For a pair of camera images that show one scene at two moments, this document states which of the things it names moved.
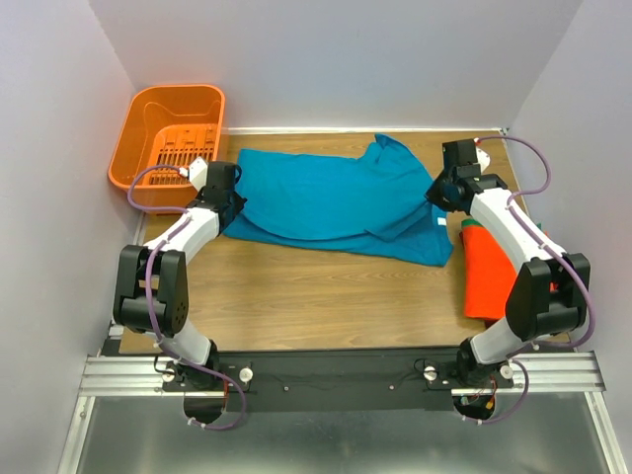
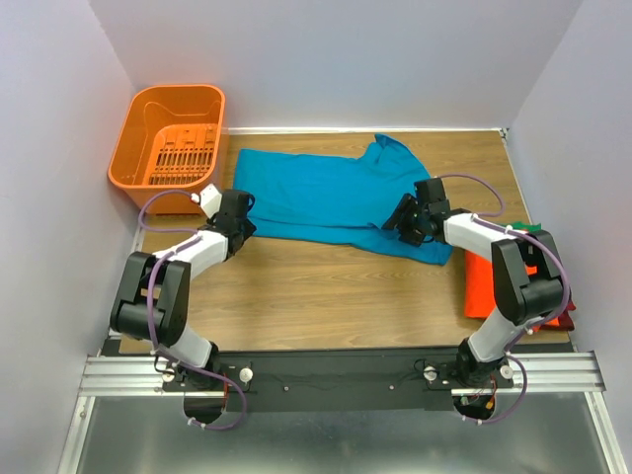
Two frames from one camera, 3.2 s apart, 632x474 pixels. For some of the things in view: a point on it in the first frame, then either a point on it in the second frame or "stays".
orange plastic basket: x=167 y=124 stays
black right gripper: x=434 y=196 → x=405 y=205
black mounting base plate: x=402 y=378 stays
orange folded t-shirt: x=489 y=275 stays
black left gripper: x=238 y=202 → x=249 y=228
